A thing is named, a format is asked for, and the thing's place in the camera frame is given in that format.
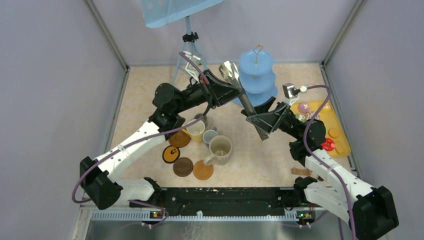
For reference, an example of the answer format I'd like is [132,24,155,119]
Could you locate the metal tongs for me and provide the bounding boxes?
[218,60,257,121]

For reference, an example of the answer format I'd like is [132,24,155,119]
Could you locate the orange biscuit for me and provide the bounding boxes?
[328,128,341,139]

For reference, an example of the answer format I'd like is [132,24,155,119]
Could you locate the green cupcake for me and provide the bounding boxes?
[295,113,306,122]

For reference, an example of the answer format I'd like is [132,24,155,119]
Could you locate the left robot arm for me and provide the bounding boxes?
[77,70,245,210]

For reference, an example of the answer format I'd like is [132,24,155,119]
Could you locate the yellow mug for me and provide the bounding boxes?
[182,119,206,143]

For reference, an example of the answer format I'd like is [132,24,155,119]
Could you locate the small grey-blue cup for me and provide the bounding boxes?
[202,127,219,147]

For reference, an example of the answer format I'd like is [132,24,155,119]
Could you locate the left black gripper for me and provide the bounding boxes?
[173,69,245,114]

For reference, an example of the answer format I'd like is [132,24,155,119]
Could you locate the small olive cup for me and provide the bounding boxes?
[193,113,208,126]

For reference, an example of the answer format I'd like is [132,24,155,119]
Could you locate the pink cupcake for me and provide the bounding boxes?
[297,102,311,114]

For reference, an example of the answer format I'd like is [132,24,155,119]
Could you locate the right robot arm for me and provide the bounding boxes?
[246,102,399,240]

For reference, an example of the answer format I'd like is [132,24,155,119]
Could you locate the orange-brown coaster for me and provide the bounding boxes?
[192,160,214,181]

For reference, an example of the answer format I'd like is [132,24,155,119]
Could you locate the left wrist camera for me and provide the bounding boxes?
[182,51,203,80]

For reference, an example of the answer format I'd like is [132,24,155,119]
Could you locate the orange smiley coaster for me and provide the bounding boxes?
[162,145,181,164]

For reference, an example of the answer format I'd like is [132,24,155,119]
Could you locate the large cream mug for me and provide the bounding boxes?
[203,135,233,166]

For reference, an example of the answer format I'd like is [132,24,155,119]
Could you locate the red donut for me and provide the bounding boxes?
[321,137,336,152]

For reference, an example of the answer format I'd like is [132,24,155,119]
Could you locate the blue three-tier cake stand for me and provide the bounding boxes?
[238,44,278,107]

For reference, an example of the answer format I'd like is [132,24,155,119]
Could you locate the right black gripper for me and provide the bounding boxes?
[241,96,302,141]

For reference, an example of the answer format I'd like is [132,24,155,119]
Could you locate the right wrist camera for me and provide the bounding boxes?
[282,83,308,106]

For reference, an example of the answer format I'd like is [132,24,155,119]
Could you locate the brown wooden blocks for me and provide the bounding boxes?
[291,167,312,177]

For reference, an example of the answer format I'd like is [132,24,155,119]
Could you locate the dark brown coaster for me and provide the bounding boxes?
[172,157,194,177]

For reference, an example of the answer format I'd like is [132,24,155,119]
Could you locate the blue tripod stand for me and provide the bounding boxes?
[171,15,208,85]

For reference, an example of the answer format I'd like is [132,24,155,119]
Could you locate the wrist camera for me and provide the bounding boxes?
[182,51,203,80]
[282,83,308,106]

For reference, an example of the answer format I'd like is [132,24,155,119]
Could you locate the yellow serving tray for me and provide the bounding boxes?
[290,100,351,158]

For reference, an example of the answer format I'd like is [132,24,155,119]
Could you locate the yellow cupcake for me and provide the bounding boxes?
[322,102,332,111]

